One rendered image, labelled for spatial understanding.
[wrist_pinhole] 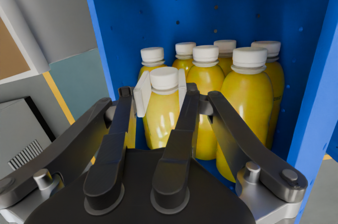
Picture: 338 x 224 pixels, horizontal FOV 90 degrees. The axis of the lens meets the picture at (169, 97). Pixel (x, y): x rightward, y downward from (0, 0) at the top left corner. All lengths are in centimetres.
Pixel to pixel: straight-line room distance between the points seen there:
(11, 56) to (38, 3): 18
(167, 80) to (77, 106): 155
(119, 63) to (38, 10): 30
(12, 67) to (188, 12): 34
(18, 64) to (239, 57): 39
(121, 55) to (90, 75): 126
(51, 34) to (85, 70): 104
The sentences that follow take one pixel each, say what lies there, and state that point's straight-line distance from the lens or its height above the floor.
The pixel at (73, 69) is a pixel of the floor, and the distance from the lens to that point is 160.
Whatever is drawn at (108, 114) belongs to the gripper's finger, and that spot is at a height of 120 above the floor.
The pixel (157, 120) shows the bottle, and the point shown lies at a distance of 23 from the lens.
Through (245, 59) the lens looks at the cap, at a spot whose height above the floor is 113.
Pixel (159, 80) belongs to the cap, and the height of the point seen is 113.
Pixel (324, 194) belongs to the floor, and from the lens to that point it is 275.
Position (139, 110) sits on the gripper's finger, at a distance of 17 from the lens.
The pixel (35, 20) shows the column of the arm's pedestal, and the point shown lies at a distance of 52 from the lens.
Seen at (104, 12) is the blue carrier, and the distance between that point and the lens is 27.
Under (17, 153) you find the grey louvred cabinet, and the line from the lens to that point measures 174.
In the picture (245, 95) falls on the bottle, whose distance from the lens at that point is 22.
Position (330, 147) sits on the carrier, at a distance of 110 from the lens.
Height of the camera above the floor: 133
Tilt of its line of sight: 66 degrees down
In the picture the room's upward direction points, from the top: 176 degrees counter-clockwise
